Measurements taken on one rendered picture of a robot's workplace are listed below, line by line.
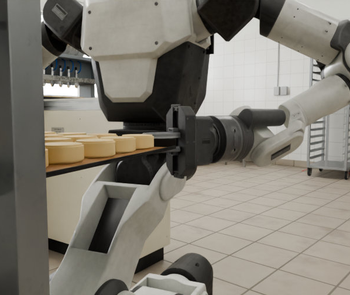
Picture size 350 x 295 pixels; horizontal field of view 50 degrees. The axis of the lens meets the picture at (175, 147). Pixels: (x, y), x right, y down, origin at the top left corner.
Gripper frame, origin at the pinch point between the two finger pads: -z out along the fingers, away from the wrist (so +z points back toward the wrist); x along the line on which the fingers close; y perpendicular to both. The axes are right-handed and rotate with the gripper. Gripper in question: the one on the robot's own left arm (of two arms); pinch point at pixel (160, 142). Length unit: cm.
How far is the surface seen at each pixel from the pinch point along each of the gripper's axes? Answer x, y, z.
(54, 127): -3, -159, 36
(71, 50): 45, -186, 58
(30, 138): 3.1, 25.2, -27.8
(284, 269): -77, -69, 126
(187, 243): -77, -131, 109
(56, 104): 10, -158, 38
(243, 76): 65, -388, 430
